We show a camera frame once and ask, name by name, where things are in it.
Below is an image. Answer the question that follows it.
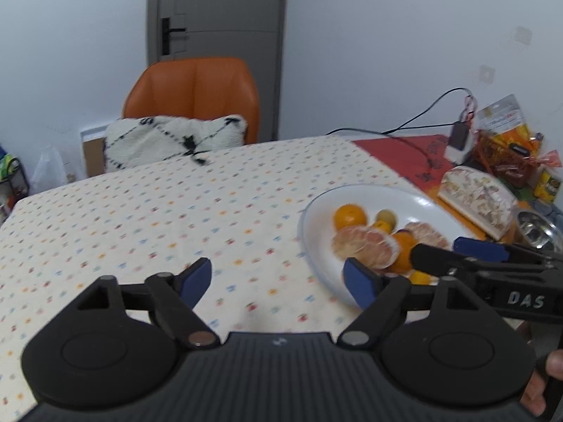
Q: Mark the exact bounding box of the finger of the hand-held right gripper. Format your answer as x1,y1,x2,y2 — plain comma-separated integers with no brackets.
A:
453,236,563,269
410,243,485,281

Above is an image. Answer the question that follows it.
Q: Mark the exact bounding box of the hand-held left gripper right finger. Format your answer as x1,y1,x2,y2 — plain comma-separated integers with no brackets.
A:
338,258,500,347

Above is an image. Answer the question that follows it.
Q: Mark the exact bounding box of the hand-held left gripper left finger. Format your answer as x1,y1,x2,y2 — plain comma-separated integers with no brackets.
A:
75,257,221,349

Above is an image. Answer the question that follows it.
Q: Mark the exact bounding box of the peeled pomelo segment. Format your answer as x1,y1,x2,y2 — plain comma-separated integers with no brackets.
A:
402,222,452,252
331,225,402,272

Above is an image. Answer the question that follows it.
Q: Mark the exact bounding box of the orange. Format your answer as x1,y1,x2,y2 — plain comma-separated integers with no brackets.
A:
391,231,419,274
333,203,368,232

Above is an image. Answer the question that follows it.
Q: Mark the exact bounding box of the white plate with blue rim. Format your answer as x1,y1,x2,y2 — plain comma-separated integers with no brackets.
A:
298,184,478,309

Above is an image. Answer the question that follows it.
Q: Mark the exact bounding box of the person's right hand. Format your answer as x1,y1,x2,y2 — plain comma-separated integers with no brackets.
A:
519,349,563,419

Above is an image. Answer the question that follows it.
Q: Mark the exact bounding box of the patterned tissue box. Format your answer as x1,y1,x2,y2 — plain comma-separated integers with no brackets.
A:
437,166,520,241

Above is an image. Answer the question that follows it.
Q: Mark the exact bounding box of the steel bowl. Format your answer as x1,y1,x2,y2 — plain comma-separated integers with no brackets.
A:
514,210,563,252

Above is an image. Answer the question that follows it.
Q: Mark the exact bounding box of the floral tablecloth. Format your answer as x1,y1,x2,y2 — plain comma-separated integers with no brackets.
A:
0,135,485,422

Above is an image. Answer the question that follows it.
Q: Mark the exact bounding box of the red-brown snack bag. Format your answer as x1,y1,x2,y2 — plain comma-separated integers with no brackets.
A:
475,129,563,187

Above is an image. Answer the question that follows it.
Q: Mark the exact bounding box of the black and white charger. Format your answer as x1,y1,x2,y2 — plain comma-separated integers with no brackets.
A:
443,120,479,164

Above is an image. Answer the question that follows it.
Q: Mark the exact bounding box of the red table mat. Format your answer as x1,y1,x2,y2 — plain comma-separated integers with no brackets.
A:
352,135,529,243

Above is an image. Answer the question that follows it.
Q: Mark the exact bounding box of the clear snack bag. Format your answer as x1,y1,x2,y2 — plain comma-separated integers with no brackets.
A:
476,94,547,150

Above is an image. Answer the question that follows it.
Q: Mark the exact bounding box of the white cushion with black pattern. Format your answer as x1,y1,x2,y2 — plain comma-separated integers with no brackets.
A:
103,115,248,172

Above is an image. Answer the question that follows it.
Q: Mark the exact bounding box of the white framed board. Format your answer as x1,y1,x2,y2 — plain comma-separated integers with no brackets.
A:
80,125,112,179

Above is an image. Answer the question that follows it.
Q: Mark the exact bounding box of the clear plastic bag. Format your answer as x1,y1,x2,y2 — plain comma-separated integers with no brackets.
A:
29,145,68,195

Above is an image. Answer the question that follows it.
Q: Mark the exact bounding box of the orange leather chair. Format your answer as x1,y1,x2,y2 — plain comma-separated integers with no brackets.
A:
122,57,261,146

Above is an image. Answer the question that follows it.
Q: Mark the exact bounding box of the black side cart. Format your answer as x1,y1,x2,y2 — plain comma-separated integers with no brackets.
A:
0,143,30,226

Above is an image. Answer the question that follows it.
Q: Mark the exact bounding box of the red and white cable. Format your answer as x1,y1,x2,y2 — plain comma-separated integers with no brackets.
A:
458,94,479,124

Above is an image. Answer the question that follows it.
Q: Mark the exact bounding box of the black cable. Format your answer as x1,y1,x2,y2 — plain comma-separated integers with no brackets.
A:
325,87,478,172

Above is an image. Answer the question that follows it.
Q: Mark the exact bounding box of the black door handle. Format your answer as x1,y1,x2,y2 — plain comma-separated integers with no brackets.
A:
160,17,186,56

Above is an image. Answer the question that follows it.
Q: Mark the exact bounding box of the grey door with black handle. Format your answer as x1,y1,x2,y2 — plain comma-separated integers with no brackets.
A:
146,0,290,142

